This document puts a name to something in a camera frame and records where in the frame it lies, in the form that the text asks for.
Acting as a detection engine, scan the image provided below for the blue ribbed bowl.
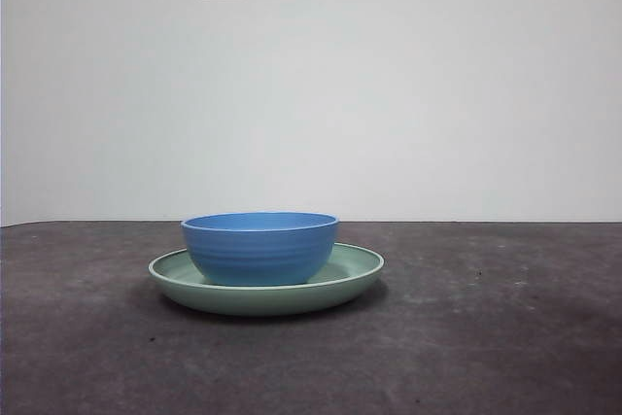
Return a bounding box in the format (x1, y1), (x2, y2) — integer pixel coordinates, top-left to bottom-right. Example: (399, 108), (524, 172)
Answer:
(180, 211), (339, 286)

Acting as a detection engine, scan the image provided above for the green plate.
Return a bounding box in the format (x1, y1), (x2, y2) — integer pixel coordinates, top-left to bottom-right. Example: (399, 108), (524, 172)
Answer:
(148, 241), (386, 317)

